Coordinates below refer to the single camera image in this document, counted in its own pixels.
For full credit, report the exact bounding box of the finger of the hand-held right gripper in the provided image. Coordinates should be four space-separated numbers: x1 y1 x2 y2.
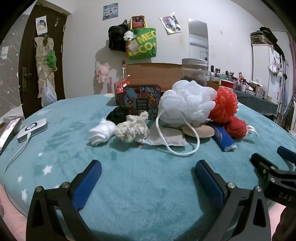
277 146 296 172
250 152 281 181

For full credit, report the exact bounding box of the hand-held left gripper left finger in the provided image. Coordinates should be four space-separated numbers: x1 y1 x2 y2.
26 159 102 241

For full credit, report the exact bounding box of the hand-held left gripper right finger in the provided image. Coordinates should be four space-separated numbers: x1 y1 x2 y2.
195 159 271 241

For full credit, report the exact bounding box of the red knitted plush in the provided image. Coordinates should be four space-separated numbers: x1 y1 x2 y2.
223 115 258 139

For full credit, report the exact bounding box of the blue cloth roll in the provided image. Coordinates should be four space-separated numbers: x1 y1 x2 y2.
208 121 237 152

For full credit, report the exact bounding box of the white cloth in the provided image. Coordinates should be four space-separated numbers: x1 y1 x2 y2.
88 118 117 146

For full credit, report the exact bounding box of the beige powder puff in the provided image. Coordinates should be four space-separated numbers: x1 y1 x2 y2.
180 124 215 139

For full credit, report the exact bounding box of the cream crochet scrunchie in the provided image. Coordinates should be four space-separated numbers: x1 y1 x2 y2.
115 111 150 144

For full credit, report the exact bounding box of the white tissue sheet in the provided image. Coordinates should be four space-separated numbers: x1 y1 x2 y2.
146 122 188 147

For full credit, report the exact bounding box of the red mesh bath loofah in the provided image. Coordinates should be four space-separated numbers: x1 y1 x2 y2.
209 86 238 123

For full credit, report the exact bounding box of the black scrunchie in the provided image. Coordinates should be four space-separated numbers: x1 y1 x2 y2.
106 106 130 126

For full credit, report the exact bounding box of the white mesh bath loofah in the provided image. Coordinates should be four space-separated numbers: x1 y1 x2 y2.
156 80 217 156

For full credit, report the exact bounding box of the cardboard box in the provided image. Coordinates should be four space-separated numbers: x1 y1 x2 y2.
126 62 222 93

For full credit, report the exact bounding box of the person's right forearm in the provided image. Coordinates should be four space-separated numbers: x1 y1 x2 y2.
272 205 296 241

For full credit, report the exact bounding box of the white power bank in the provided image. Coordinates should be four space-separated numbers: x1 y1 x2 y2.
17 118 48 143

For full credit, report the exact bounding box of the row of cosmetic bottles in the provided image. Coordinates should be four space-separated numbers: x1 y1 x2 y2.
208 66 266 96

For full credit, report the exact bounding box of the pink bed sheet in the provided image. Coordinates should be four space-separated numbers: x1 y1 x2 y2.
0 183 29 241

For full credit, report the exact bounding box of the white cabinet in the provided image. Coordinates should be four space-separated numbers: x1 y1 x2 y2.
251 43 286 109

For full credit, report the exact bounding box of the smartphone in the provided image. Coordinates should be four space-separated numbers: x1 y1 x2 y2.
0 117 22 154

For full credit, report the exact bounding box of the floral patterned tin box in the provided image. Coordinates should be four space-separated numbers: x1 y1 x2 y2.
123 85 162 120

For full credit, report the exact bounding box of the clear plastic bag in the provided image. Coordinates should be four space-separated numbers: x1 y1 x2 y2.
42 77 57 107

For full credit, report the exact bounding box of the pink pig plush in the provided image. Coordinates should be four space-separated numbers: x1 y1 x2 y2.
95 61 110 84

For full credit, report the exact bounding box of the glass jar with dark contents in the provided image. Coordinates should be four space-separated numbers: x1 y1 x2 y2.
181 58 209 87

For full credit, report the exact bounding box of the dark bag on cabinet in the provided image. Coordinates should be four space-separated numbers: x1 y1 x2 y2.
250 27 281 45

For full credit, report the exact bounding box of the green plush toy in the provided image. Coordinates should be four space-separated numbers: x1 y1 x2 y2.
47 50 58 70

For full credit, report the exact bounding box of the beige hanging door organizer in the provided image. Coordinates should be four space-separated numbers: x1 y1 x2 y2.
35 36 56 77

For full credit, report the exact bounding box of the dark wooden door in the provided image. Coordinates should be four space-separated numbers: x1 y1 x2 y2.
20 3 71 118

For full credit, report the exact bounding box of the green tote bag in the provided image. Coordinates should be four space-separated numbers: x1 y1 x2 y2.
126 20 157 60

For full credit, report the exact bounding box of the black hanging bag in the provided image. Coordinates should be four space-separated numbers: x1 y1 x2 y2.
108 20 129 51

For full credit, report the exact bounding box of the panda plush charm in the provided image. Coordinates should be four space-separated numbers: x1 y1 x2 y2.
123 30 135 42

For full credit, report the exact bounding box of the photo on door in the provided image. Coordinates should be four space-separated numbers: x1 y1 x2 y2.
35 16 48 35

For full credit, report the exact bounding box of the red photo card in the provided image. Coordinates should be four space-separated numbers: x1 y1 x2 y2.
131 16 145 29

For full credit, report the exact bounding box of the white charging cable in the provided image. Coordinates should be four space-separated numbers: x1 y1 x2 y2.
5 132 31 173

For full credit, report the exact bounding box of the wall mirror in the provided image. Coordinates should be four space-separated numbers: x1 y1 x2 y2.
188 18 209 67

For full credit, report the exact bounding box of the photo collage wall poster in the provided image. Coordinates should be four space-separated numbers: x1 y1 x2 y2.
159 16 181 35

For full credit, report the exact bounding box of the blue wall poster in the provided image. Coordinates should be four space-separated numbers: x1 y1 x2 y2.
102 3 119 21

